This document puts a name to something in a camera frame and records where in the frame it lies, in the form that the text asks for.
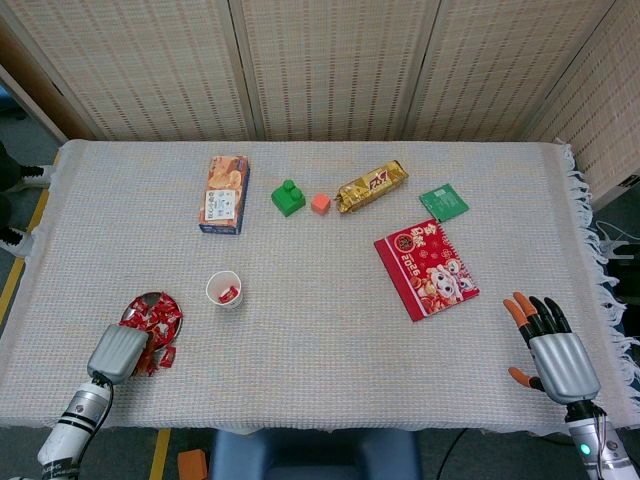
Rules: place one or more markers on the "silver metal plate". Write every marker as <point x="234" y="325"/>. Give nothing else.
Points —
<point x="145" y="299"/>

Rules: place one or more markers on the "white paper cup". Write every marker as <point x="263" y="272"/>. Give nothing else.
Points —
<point x="215" y="282"/>

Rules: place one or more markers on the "orange and blue biscuit box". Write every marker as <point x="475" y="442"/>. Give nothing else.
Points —
<point x="222" y="200"/>

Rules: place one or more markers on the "red spiral calendar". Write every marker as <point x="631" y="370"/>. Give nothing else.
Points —
<point x="425" y="270"/>

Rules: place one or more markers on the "white shoe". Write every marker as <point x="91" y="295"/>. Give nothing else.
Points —
<point x="35" y="176"/>
<point x="15" y="242"/>

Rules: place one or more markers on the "white woven tablecloth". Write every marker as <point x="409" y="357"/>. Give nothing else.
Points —
<point x="320" y="325"/>

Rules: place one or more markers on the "green toy brick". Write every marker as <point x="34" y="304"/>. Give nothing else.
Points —
<point x="287" y="202"/>

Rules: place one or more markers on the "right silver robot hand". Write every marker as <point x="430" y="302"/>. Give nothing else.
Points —
<point x="562" y="365"/>

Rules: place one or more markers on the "blue chair seat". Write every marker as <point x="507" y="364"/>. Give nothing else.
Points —
<point x="315" y="460"/>

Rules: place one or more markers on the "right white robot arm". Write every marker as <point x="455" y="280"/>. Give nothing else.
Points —
<point x="587" y="440"/>

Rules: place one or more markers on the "orange cube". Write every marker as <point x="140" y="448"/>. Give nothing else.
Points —
<point x="320" y="204"/>

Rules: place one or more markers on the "dark trouser leg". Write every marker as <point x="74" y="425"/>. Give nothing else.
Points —
<point x="9" y="165"/>
<point x="4" y="210"/>

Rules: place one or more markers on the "green sachet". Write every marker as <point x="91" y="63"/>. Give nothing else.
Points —
<point x="444" y="202"/>

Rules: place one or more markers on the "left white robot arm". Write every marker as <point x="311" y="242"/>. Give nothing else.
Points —
<point x="75" y="415"/>

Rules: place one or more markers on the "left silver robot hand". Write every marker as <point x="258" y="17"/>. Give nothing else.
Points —
<point x="117" y="352"/>

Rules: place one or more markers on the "gold snack packet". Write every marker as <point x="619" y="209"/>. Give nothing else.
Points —
<point x="370" y="187"/>

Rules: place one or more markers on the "orange block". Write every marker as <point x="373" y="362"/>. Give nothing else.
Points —
<point x="192" y="465"/>

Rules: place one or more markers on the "woven bamboo folding screen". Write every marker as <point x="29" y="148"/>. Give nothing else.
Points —
<point x="325" y="65"/>

